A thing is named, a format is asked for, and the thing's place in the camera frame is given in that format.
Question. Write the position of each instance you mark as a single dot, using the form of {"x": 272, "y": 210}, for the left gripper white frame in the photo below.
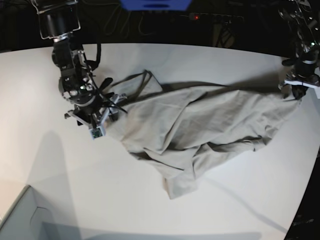
{"x": 300, "y": 77}

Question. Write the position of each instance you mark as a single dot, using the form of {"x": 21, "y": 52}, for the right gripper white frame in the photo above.
{"x": 95, "y": 115}

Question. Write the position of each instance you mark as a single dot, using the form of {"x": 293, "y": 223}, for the beige t-shirt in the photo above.
{"x": 186, "y": 130}

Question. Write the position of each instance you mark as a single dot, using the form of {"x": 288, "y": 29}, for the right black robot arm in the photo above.
{"x": 58, "y": 21}

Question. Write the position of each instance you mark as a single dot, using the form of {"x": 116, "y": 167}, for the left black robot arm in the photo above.
{"x": 304, "y": 25}

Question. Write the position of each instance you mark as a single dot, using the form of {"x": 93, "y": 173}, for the black power strip red light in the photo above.
{"x": 215, "y": 17}

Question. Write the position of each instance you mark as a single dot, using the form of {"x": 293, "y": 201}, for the grey box at corner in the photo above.
{"x": 33, "y": 217}

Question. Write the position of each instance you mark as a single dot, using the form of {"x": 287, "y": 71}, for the blue overhead mount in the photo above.
{"x": 155, "y": 5}

